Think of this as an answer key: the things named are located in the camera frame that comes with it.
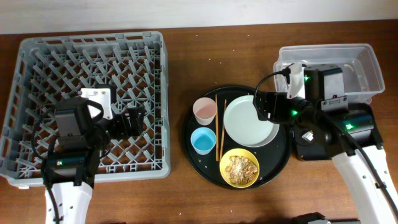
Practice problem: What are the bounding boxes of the grey dishwasher rack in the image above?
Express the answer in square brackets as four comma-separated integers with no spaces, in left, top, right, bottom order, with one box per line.
[1,31,171,189]

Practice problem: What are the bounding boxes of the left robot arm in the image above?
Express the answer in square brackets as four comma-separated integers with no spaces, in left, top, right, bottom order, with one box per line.
[41,97,145,223]

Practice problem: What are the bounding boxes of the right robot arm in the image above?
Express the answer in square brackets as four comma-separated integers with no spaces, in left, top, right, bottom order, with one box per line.
[252,63,397,223]

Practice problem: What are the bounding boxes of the black rectangular tray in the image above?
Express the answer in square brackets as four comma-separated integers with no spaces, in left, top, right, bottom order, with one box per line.
[293,103,383,161]

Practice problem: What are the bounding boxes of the yellow bowl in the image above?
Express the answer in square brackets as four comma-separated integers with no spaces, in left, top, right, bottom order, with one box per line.
[220,148,260,189]

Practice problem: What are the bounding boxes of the wooden chopstick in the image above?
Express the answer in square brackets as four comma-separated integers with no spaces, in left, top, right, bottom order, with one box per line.
[215,94,219,162]
[220,99,227,162]

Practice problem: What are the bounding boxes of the white plate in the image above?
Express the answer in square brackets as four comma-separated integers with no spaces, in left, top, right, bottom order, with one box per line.
[223,95,279,147]

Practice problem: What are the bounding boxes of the blue cup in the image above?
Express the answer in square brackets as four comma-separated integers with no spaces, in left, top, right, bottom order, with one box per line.
[190,127,216,155]

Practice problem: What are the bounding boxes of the peanut shells and food scraps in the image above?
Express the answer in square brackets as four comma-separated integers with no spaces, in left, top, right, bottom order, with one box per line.
[224,156,259,186]

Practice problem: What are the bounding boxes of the pink cup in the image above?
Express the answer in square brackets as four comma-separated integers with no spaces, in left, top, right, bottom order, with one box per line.
[192,97,218,126]

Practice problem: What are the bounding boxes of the round black tray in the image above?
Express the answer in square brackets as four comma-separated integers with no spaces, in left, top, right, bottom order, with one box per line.
[181,85,292,190]

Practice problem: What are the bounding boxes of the left wooden chopstick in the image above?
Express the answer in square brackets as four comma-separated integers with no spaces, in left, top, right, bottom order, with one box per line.
[215,94,219,162]

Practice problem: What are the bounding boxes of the right wooden chopstick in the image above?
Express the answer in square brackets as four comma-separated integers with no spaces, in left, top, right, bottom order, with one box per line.
[220,99,227,162]

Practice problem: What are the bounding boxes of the clear plastic bin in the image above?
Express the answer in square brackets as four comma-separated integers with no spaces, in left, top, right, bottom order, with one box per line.
[274,44,385,104]

